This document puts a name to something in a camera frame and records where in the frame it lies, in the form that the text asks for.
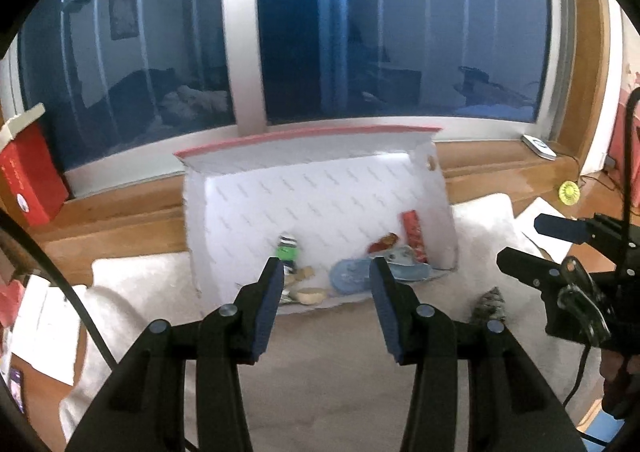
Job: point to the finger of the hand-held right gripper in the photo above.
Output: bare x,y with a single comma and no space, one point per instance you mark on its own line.
557,227
525,266

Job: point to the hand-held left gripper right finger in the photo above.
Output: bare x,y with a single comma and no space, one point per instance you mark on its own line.
387,307

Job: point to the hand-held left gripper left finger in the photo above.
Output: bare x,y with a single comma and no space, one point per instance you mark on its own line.
267,307

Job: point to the grey plastic plate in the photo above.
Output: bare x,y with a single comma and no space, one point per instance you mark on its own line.
412,271

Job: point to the round wooden disc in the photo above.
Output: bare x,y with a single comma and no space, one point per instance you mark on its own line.
310,295

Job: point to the notched wooden block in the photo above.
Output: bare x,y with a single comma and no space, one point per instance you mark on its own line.
302,276

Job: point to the light blue oval case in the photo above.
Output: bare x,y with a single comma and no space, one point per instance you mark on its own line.
350,277

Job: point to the green frog toy striped hat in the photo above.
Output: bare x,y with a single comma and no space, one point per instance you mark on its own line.
287,254

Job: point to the small red gold toy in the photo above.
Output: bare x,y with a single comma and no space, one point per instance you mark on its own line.
382,243

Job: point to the red cylinder tube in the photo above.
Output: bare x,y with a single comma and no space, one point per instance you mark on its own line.
412,232

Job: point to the red cardboard box white inside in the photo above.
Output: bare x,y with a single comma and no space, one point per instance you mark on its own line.
300,197

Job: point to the person's right hand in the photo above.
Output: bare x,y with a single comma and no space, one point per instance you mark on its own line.
617,377

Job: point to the white paper sheet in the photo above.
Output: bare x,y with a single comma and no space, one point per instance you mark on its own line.
537,224

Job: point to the small yellow-green fan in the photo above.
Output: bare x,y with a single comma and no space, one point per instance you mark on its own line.
569,192

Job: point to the grey remote control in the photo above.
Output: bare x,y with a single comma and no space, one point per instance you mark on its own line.
539,147

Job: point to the white fluffy blanket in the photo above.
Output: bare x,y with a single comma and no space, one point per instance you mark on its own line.
325,382

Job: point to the wooden window sill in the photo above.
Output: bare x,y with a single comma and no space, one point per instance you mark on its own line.
125,227

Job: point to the white paper sheets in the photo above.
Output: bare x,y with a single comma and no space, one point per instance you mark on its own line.
45,332

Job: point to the red cardboard piece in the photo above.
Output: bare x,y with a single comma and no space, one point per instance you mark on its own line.
10,302

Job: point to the dark smartphone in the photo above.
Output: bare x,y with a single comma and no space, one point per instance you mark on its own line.
16,387

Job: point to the large glass window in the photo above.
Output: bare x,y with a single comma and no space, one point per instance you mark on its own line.
375,32

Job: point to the tall red carton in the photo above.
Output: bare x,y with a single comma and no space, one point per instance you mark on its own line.
30,182

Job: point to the black wall plug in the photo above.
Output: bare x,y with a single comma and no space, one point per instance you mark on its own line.
610,162

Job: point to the red printed wall panel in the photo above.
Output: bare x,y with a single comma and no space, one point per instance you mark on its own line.
635,132

